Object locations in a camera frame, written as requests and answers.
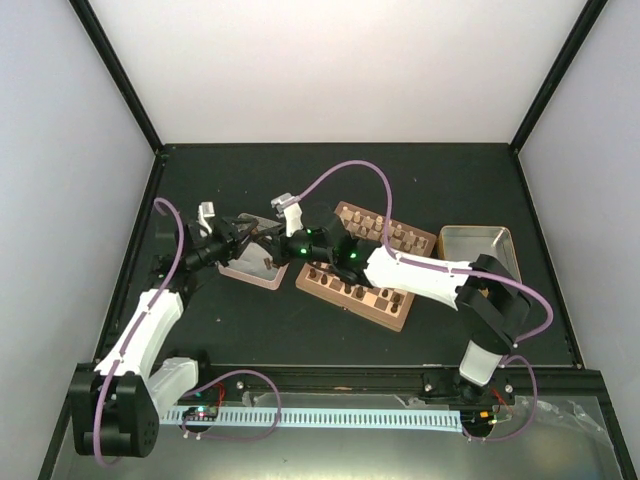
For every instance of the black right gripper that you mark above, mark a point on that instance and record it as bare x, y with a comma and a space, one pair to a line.
279, 252

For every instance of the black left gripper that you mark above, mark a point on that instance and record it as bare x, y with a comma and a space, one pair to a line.
229, 235

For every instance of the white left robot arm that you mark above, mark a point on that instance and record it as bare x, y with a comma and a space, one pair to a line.
116, 405

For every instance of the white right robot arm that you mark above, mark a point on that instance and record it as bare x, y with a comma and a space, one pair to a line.
375, 268

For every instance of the white chess pieces row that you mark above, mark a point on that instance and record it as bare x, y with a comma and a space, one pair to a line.
401, 237

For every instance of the wooden chess board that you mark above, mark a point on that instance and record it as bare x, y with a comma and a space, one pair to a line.
374, 306

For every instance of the pink metal tray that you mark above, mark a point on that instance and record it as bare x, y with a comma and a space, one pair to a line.
255, 267

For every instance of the yellow metal tray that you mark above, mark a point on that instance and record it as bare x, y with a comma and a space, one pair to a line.
468, 242

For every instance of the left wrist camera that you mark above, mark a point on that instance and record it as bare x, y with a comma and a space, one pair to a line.
205, 216

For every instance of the light blue slotted cable duct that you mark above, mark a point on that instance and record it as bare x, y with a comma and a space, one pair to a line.
332, 418

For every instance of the black frame post left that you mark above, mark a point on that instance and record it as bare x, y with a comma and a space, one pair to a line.
103, 46

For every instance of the black frame post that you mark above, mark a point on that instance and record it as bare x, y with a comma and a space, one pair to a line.
578, 34
103, 46

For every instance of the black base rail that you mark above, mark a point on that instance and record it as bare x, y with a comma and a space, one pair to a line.
426, 382

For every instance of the black frame post right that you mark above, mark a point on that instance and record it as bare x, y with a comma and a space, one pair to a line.
578, 34

